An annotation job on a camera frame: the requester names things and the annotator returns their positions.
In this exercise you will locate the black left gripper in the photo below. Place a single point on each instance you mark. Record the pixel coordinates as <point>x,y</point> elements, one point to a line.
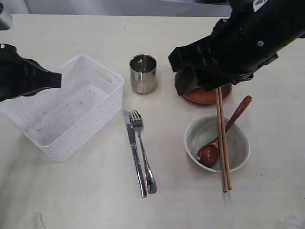
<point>23,77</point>

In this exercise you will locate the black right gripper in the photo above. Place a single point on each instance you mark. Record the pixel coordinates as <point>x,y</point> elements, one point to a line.
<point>226,56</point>

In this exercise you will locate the stainless steel cup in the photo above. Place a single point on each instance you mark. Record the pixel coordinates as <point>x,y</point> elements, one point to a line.
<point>143,73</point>

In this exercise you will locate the white plastic woven basket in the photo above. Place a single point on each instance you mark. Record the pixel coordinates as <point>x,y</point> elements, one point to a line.
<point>60,121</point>

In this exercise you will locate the pale green ceramic bowl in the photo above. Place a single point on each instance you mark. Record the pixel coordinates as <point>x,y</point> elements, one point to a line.
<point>204,130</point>

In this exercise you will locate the steel fork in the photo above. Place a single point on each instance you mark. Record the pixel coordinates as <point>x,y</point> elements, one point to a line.
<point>137,125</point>

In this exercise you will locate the brown wooden spoon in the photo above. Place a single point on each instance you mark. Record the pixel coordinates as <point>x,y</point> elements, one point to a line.
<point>209,153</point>

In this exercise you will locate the steel table knife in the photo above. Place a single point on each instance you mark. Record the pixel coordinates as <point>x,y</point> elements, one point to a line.
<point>131,136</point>

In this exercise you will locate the wooden chopstick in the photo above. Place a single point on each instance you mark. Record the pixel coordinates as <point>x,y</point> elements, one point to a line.
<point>221,149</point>
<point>226,159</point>

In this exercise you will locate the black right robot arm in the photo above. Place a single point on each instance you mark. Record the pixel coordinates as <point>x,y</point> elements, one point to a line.
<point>273,24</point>

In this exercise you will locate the grey backdrop curtain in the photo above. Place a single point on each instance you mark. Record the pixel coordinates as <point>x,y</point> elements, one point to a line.
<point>179,8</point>

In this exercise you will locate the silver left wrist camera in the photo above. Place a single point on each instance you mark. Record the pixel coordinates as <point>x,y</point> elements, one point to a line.
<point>5,19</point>

